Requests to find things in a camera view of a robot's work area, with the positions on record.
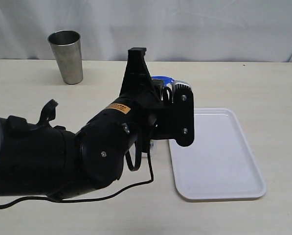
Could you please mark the clear plastic tall container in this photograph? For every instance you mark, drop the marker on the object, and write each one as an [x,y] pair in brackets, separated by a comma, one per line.
[153,146]

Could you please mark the white rectangular plastic tray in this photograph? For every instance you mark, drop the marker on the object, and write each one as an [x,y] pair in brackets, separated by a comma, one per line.
[219,164]

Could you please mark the blue plastic lid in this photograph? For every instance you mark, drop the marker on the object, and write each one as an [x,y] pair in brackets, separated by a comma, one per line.
[166,80]

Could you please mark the white fabric backdrop curtain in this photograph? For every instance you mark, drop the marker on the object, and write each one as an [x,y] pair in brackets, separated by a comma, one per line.
[171,30]

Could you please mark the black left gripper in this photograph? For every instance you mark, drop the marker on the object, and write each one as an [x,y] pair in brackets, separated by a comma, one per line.
[140,94]

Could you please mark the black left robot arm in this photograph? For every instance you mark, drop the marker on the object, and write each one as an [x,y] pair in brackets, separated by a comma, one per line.
[42,162]

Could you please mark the stainless steel tumbler cup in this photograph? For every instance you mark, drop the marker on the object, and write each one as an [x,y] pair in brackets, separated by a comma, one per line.
[66,47]

